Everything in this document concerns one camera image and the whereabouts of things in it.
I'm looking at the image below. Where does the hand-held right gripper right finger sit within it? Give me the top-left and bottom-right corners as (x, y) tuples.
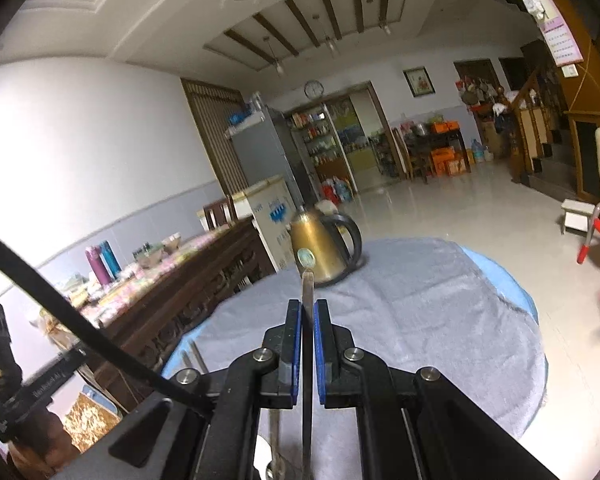
(314, 299), (561, 480)

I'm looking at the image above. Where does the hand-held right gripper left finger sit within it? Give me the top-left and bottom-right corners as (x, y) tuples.
(55, 299), (303, 480)

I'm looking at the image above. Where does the metal utensil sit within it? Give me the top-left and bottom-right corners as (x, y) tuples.
(300, 269), (317, 480)

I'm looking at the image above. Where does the person's left hand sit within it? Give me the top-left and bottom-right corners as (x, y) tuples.
(16, 411), (79, 480)

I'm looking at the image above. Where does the gold patterned cushion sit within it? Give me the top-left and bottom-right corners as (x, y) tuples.
(61, 391), (119, 454)

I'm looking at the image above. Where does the metal spoon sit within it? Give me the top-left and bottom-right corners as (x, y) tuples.
(254, 407), (287, 480)

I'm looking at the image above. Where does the golden electric kettle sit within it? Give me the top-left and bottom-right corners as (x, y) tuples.
(286, 206), (364, 289)

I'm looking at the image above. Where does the grey towel cloth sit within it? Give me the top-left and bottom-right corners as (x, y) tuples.
(170, 236), (548, 480)

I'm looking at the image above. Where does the carved wooden bench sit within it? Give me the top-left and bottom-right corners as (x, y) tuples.
(94, 216), (277, 413)

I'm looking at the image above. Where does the pink bottle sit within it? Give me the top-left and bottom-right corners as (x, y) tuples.
(85, 246), (107, 284)

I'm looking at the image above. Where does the white chest freezer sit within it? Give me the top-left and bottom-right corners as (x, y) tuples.
(231, 174), (307, 272)

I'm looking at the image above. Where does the blue bottle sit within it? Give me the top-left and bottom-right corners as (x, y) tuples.
(100, 240), (122, 279)

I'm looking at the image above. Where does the floral covered table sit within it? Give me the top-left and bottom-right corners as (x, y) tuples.
(30, 224), (233, 333)

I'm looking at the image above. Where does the wooden chair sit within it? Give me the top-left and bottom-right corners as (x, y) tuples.
(202, 198), (239, 232)

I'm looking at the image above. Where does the blue table cover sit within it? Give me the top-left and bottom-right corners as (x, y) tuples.
(160, 247), (540, 381)

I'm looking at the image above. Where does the grey refrigerator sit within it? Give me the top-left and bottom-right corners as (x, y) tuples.
(229, 106), (308, 211)

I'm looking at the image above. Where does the shelf of goods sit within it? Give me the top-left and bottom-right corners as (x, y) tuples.
(284, 99), (363, 192)

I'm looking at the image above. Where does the wooden side table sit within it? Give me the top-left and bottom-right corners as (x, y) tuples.
(404, 119), (475, 182)

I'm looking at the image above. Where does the white step stool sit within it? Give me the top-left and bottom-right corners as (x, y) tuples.
(561, 199), (597, 235)

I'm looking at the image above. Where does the hanging ceiling lamp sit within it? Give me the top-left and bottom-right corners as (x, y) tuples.
(262, 36), (286, 77)
(314, 14), (338, 57)

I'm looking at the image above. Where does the wooden stair railing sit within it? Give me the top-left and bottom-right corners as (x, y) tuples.
(495, 67), (567, 186)

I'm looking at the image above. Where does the wooden cabinet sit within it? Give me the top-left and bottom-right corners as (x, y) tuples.
(564, 109), (600, 206)

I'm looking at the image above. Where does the thick black cable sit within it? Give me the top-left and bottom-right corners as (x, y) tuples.
(0, 224), (213, 408)

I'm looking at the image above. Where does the framed wall picture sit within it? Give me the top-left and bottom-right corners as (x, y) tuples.
(403, 67), (436, 97)

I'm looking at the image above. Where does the wall calendar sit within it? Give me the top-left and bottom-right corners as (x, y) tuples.
(517, 0), (583, 67)

